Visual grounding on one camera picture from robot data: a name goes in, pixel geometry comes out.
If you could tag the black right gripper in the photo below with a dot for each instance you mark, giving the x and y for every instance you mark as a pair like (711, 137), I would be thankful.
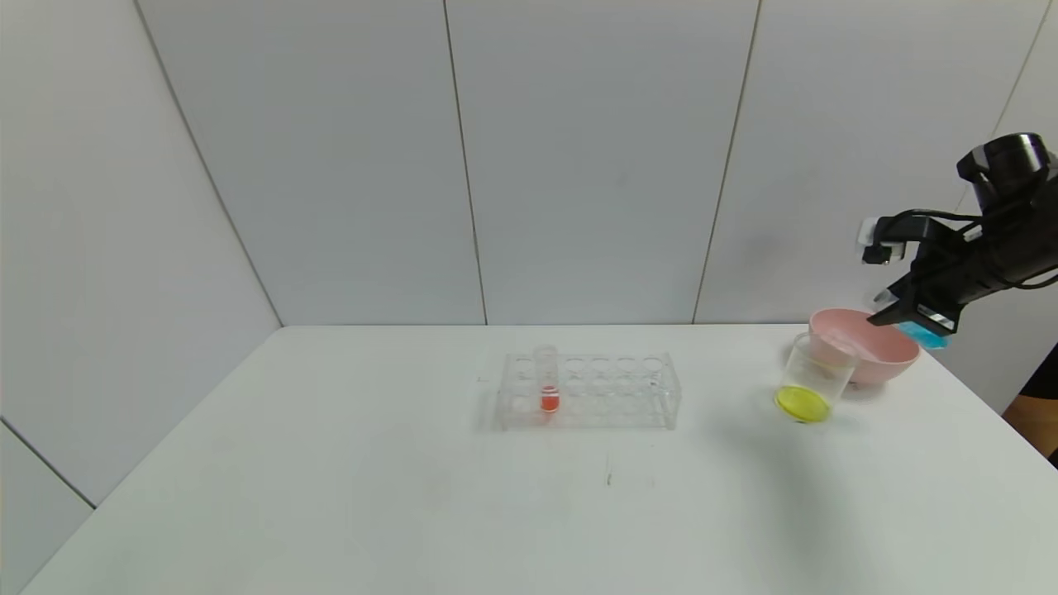
(932, 308)

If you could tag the test tube with blue liquid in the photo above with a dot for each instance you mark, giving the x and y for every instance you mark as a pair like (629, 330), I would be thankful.
(930, 337)

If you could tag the clear plastic beaker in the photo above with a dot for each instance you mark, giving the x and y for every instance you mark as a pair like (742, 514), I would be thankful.
(802, 401)

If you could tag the clear acrylic test tube rack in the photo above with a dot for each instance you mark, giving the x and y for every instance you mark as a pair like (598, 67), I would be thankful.
(595, 397)

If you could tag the test tube with red liquid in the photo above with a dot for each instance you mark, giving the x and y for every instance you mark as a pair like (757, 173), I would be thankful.
(550, 401)

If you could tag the pink bowl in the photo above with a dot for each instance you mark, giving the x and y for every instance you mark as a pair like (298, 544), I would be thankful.
(888, 359)

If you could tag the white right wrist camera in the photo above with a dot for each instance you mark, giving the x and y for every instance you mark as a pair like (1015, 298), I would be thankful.
(874, 244)

